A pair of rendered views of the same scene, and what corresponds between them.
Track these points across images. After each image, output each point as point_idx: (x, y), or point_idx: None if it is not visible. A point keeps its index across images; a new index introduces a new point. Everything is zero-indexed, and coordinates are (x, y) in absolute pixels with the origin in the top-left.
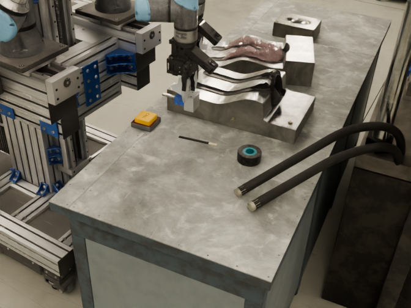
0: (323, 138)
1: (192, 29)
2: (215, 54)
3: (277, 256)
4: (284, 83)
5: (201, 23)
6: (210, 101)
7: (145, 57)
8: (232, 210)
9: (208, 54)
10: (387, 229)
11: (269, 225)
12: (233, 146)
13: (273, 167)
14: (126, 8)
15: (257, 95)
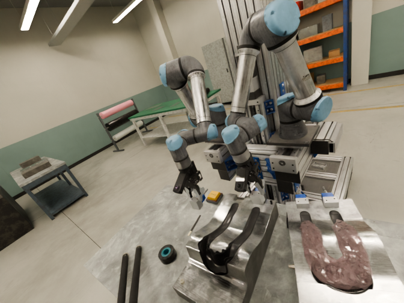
0: (132, 300)
1: (174, 160)
2: (316, 215)
3: (92, 269)
4: (240, 275)
5: (240, 169)
6: (213, 217)
7: (285, 175)
8: (131, 247)
9: (313, 210)
10: None
11: (111, 266)
12: (185, 246)
13: (136, 263)
14: (286, 137)
15: (196, 240)
